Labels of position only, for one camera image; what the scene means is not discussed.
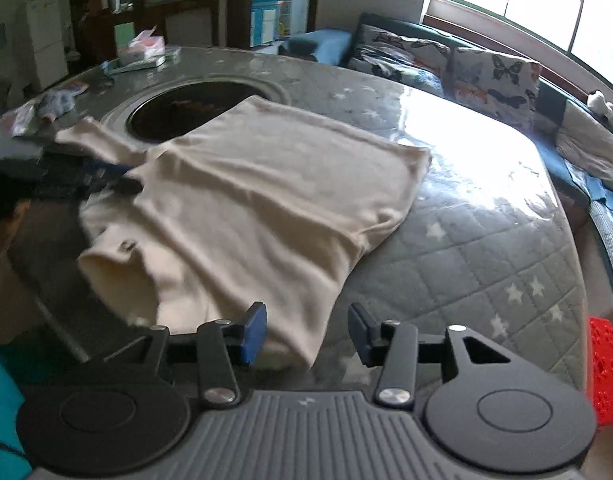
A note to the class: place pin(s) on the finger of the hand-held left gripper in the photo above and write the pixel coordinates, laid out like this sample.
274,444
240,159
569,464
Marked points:
114,169
121,187

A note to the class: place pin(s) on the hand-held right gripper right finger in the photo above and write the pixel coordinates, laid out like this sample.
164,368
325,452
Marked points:
362,335

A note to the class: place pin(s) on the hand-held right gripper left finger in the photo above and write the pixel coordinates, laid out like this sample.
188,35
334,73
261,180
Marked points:
254,332

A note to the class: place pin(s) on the cream knit sweater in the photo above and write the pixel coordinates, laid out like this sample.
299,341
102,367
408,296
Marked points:
266,185

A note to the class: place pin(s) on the blue patterned small cloth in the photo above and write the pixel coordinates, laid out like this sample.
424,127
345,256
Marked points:
61,102

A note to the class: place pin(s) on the round black induction cooktop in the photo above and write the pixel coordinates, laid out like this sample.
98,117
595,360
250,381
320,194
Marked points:
176,110

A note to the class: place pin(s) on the clear flat plastic case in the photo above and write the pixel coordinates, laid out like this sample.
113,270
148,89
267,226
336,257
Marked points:
161,61

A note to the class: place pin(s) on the grey star quilted tablecloth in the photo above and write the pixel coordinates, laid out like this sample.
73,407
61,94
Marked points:
461,260

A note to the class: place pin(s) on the pink white tissue box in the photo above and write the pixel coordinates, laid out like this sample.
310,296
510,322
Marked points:
144,47

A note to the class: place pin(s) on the white refrigerator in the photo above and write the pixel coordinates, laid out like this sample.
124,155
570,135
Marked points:
44,40

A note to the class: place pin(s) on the dark wooden cabinet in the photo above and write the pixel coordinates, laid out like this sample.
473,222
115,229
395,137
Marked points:
186,20

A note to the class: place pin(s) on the light blue cabinet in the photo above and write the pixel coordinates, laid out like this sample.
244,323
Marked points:
264,20

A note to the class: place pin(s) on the person's teal clothing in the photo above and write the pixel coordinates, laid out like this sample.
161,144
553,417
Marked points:
1,400

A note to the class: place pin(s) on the dark blue sofa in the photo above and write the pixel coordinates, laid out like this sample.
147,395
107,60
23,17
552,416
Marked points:
316,40

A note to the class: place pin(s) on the red plastic stool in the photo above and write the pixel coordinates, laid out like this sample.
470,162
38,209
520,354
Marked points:
606,375

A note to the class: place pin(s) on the butterfly print pillow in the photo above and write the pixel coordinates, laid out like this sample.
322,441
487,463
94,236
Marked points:
401,55
491,85

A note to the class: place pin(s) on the plain grey pillow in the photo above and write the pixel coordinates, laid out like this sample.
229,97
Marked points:
586,140

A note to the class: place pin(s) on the panda plush toy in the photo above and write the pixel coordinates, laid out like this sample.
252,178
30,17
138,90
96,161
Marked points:
601,102

